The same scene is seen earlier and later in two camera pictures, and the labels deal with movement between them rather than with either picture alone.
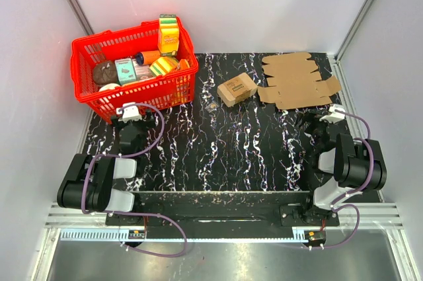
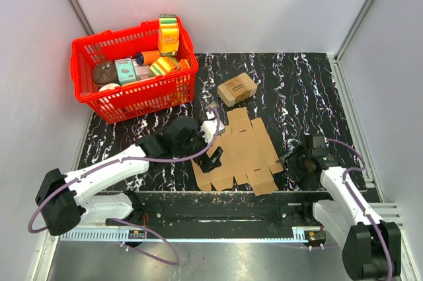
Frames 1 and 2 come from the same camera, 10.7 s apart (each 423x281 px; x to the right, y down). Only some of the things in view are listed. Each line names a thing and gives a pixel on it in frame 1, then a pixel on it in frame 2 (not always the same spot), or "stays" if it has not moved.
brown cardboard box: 295,84 to 248,156
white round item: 109,86 stays
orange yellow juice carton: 168,36 stays
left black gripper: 145,124 to 206,164
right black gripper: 309,116 to 295,172
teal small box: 125,71 stays
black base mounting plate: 225,209 stays
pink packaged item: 143,72 stays
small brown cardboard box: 236,89 stays
